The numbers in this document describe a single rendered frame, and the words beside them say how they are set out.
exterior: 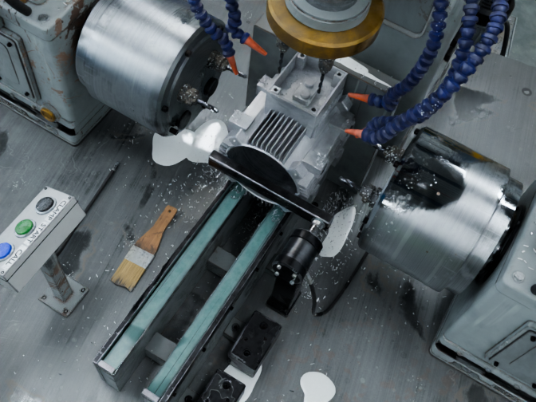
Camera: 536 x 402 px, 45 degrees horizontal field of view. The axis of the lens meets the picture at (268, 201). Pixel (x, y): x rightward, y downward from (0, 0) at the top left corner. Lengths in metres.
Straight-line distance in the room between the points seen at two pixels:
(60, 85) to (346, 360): 0.77
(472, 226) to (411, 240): 0.10
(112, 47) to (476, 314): 0.79
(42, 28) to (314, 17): 0.50
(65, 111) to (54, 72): 0.12
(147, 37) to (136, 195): 0.38
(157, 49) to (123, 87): 0.10
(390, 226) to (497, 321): 0.24
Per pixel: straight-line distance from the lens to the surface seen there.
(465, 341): 1.27
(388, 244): 1.12
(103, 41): 1.24
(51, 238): 1.11
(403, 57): 1.29
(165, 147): 1.48
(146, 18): 1.23
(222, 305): 1.19
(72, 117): 1.44
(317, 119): 1.14
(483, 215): 1.09
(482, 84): 1.76
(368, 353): 1.32
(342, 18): 0.98
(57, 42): 1.27
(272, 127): 1.16
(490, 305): 1.13
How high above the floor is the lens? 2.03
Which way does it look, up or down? 60 degrees down
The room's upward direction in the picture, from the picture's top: 11 degrees clockwise
